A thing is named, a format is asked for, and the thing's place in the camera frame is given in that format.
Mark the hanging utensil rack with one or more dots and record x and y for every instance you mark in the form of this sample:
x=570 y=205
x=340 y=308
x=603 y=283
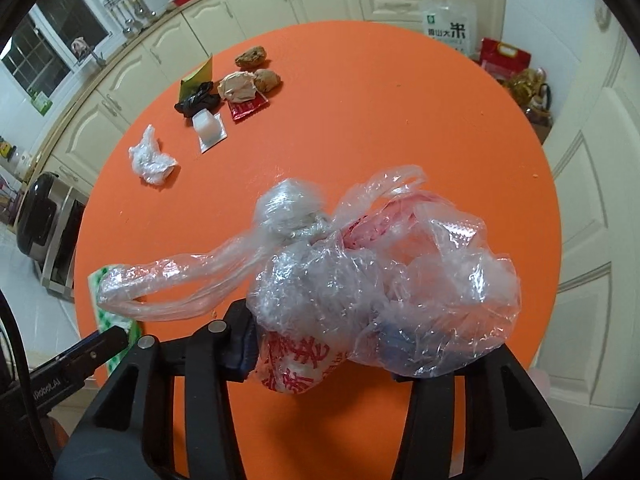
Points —
x=132 y=15

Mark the metal storage rack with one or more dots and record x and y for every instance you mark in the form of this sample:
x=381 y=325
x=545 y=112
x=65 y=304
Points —
x=62 y=260

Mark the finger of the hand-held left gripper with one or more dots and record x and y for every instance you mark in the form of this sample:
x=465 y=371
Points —
x=95 y=352

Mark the red gift bag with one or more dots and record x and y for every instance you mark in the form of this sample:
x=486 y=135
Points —
x=502 y=57

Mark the white green rice bag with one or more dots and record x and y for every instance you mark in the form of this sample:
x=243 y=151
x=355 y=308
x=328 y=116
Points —
x=447 y=25

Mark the black crumpled wrapper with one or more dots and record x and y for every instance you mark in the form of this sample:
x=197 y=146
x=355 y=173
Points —
x=195 y=102

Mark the cream lower cabinets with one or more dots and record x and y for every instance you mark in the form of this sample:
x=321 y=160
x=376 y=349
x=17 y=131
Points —
x=165 y=45

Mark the white sachet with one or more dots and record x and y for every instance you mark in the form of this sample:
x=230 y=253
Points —
x=210 y=132

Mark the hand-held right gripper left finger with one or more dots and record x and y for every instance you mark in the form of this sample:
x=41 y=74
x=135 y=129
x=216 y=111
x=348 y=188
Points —
x=240 y=352

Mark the kitchen window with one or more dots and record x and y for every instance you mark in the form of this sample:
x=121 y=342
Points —
x=45 y=55

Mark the orange round table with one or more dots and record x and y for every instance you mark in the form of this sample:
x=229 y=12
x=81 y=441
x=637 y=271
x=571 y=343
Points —
x=400 y=135

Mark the brown food piece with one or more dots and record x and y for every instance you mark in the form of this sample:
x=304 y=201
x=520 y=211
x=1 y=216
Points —
x=267 y=81
x=250 y=57

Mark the clear plastic bag red print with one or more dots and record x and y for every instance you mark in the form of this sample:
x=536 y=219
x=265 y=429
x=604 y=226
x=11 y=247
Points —
x=350 y=285

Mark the green white checkered packet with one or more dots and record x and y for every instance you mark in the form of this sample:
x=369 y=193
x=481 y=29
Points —
x=114 y=322

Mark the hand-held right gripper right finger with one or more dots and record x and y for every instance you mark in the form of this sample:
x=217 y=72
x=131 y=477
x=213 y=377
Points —
x=430 y=410

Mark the pink figurine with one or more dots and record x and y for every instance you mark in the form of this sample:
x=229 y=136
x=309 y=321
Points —
x=79 y=46

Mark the green wrapper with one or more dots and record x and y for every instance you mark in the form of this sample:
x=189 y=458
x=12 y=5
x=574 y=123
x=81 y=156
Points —
x=196 y=77

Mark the metal faucet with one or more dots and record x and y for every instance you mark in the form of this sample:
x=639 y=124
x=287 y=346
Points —
x=97 y=56

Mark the beige crumpled wrapper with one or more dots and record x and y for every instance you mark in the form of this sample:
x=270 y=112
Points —
x=239 y=85

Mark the white panel door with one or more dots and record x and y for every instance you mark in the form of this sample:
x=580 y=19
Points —
x=590 y=210

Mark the crumpled white plastic wrap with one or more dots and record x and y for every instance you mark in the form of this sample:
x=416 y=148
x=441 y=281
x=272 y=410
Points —
x=150 y=160

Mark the red snack wrapper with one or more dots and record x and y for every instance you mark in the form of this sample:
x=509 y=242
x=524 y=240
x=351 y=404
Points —
x=247 y=109

